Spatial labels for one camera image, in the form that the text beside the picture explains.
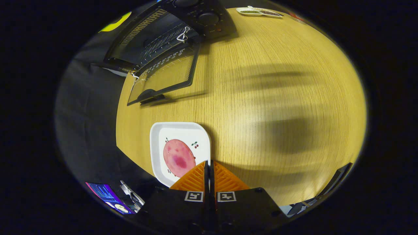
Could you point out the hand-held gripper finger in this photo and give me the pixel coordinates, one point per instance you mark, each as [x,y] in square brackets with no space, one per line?
[212,186]
[206,186]

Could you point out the device with purple screen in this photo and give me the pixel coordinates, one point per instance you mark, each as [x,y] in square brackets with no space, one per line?
[107,195]

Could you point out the white condiment dish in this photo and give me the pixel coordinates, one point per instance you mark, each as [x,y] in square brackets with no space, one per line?
[258,12]

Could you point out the black toaster oven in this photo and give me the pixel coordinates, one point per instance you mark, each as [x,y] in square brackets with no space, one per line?
[209,19]

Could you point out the white square plate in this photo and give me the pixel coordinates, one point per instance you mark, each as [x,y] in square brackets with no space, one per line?
[183,130]

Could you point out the pink ham slice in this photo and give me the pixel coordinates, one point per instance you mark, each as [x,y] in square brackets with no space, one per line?
[178,156]

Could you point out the dark object beside table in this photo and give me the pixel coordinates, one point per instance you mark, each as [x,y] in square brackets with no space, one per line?
[336,181]

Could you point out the silver metal object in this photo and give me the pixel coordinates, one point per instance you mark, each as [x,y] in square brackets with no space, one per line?
[132,195]

